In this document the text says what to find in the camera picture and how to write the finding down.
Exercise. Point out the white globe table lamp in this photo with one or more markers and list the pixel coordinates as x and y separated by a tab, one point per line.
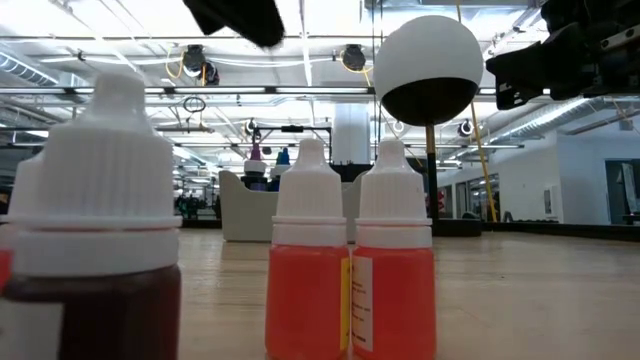
427	50

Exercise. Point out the translucent plastic bin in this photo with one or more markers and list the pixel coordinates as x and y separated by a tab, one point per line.
245	215

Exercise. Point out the dark red dropper bottle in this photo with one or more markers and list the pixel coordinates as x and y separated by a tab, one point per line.
100	175

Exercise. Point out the green food coloring bottle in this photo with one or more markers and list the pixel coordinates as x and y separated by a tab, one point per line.
278	159

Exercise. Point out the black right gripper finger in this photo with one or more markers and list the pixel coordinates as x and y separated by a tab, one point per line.
550	65
507	97

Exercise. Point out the orange dropper bottle yellow label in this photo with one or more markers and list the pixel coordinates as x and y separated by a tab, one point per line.
307	300

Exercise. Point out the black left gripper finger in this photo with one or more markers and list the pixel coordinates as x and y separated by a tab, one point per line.
245	17

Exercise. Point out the black distant gantry frame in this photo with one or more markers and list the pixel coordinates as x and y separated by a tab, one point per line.
292	129

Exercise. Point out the ceiling light strip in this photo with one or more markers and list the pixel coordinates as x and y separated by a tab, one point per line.
320	90

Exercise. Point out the blue food coloring bottle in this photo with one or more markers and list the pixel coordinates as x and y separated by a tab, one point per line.
284	157

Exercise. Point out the purple food coloring bottle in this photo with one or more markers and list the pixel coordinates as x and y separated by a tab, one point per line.
255	167

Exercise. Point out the orange dropper bottle white label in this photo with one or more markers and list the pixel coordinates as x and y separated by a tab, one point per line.
392	300

